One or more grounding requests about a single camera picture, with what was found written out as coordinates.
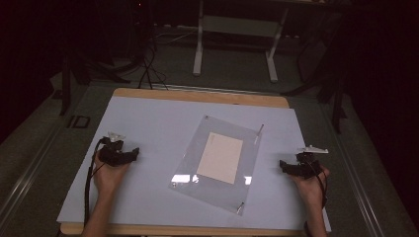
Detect black metal stand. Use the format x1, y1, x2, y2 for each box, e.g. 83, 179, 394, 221
58, 53, 92, 117
283, 62, 349, 135

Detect clear plastic zip bag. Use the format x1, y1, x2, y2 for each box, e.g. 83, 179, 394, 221
168, 115, 265, 217

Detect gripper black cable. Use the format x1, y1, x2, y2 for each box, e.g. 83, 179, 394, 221
83, 137, 107, 229
312, 166, 329, 211

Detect person's left hand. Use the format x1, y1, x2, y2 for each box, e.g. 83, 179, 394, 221
93, 151, 131, 198

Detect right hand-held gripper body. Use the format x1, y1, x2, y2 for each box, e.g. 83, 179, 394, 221
291, 144, 330, 181

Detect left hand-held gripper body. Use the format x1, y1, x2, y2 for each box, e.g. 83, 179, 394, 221
98, 131, 132, 167

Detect black floor cables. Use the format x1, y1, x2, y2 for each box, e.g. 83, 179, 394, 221
98, 29, 170, 91

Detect white metal desk frame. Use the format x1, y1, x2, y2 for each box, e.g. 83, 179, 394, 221
192, 0, 292, 84

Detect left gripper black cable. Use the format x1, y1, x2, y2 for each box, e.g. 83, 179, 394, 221
83, 137, 107, 229

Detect beige paper sheet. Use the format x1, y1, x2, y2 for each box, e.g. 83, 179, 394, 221
196, 131, 244, 186

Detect person's right hand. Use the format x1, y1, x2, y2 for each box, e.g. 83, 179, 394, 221
290, 165, 331, 211

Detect metal floor rail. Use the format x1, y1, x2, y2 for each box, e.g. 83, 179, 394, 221
0, 122, 65, 228
324, 102, 388, 237

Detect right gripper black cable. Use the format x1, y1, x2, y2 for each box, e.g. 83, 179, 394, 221
312, 166, 329, 211

